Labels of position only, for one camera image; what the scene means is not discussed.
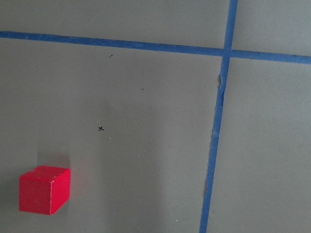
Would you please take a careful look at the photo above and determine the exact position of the brown paper table cover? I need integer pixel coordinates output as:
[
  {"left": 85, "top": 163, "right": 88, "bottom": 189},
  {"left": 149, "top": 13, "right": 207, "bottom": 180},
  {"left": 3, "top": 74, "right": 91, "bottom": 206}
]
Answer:
[{"left": 0, "top": 0, "right": 311, "bottom": 233}]

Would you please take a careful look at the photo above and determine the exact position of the red block one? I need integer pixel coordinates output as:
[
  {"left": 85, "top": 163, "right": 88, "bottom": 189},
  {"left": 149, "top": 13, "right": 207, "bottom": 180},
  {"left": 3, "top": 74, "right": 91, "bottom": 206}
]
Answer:
[{"left": 18, "top": 166, "right": 71, "bottom": 215}]

